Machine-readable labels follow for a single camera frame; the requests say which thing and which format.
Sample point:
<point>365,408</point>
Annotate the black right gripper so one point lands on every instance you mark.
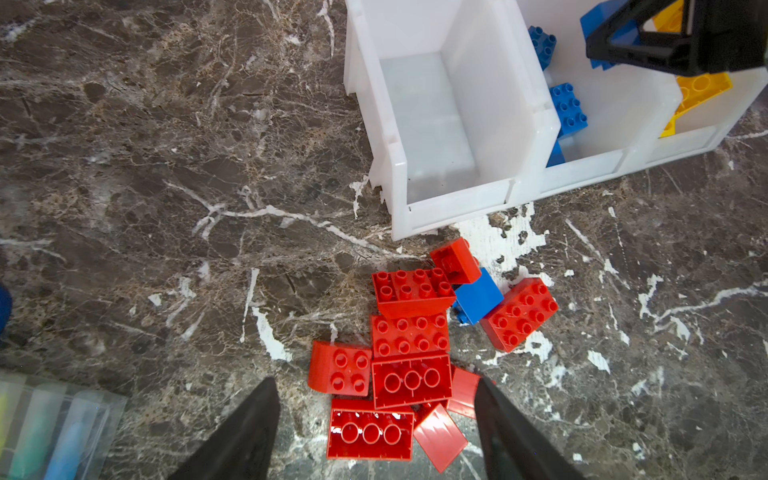
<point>678,37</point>

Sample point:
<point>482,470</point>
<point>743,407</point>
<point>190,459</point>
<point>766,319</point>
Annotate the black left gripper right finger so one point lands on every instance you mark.
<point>512,447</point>

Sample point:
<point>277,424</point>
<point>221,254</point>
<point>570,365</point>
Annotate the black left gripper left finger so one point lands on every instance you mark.
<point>241,448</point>

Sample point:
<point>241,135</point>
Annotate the white three-compartment plastic bin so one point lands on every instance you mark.
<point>462,122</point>

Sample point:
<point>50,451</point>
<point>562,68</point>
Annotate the yellow lego bricks in bin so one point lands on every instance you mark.
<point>695,90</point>

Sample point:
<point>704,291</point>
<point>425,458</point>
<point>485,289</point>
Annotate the red lego brick pile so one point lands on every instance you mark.
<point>402,390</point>

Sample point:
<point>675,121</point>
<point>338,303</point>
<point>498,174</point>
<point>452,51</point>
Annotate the blue lego brick by pile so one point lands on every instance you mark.
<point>475,300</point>

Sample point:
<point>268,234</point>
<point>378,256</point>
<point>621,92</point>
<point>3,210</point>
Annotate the clear pack of markers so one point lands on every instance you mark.
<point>55,430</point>

